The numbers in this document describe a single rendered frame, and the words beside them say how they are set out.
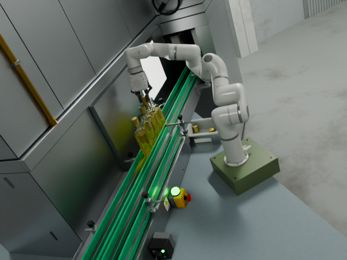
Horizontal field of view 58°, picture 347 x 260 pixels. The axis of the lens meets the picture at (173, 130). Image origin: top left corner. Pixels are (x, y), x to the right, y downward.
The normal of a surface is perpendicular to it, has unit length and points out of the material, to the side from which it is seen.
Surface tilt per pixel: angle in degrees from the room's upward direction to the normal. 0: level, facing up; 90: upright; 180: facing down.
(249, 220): 0
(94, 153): 90
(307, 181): 0
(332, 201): 0
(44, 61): 90
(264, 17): 90
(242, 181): 90
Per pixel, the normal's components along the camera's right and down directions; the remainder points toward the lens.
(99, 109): 0.91, -0.10
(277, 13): 0.37, 0.41
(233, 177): -0.33, -0.80
